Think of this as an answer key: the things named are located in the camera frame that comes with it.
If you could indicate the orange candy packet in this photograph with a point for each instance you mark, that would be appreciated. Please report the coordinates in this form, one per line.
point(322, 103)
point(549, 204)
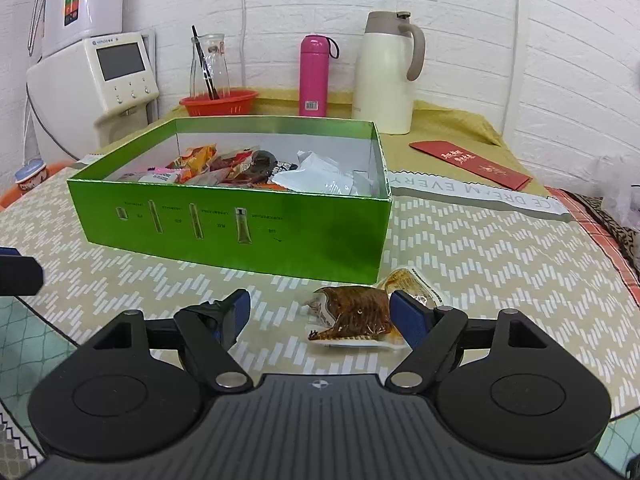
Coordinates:
point(195, 157)

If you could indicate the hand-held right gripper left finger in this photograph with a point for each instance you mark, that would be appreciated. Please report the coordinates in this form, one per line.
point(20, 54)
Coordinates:
point(240, 310)

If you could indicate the instant noodle cup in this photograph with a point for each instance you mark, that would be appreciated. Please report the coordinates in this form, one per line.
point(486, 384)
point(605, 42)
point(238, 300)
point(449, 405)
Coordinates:
point(30, 175)

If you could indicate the orange plastic basin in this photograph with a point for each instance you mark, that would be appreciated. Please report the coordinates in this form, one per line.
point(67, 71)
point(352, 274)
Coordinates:
point(7, 197)

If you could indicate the patterned tablecloth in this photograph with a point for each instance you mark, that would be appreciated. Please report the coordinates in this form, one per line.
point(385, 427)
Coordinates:
point(500, 285)

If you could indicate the green cardboard box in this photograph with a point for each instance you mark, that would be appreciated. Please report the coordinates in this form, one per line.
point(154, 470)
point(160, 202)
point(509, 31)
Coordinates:
point(300, 240)

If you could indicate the white wall water purifier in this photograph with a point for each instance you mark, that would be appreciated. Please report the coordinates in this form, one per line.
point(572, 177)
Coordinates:
point(100, 0)

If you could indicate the clear plastic bag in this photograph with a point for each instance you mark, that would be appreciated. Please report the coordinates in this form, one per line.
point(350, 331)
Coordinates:
point(622, 190)

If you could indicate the red envelope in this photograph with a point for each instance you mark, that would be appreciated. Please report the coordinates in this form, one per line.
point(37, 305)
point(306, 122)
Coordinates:
point(465, 160)

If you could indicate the red plastic basket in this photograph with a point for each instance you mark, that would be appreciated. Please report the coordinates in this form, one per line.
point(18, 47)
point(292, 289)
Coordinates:
point(225, 105)

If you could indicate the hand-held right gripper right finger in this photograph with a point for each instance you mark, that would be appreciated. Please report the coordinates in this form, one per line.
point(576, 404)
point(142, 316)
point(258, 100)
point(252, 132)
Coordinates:
point(407, 315)

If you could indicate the yellow cloth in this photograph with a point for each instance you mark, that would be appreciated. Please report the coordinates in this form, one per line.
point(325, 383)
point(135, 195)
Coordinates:
point(450, 120)

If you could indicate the white water dispenser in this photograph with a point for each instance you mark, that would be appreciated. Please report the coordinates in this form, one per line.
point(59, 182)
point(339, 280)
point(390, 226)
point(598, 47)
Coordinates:
point(60, 95)

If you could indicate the glass carafe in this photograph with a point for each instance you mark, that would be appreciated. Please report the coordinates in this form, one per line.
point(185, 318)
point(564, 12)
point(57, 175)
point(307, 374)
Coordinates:
point(217, 60)

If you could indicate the cream thermos jug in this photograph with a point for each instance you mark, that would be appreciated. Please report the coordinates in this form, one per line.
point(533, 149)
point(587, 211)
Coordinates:
point(382, 80)

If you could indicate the leopard print cloth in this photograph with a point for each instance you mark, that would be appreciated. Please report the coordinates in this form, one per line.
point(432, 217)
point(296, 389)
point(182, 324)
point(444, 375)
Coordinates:
point(615, 235)

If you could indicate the red plaid cloth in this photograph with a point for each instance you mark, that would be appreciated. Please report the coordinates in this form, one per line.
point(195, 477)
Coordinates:
point(590, 225)

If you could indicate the pink thermos bottle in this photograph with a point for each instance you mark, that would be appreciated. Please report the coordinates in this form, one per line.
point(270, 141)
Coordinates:
point(312, 80)

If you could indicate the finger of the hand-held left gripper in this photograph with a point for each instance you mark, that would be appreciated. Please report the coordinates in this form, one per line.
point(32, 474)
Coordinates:
point(20, 275)

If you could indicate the black straw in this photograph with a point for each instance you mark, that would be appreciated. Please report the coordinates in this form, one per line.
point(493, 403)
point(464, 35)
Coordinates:
point(201, 57)

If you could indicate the white foil packet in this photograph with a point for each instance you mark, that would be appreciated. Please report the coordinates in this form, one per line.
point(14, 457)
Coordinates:
point(315, 175)

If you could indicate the brown jerky clear packet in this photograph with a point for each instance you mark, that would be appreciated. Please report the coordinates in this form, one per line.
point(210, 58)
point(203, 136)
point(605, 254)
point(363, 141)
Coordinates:
point(355, 310)

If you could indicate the small yellowish sauce packet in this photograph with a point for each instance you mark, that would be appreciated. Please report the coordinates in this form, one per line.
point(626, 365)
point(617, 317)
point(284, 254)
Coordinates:
point(407, 280)

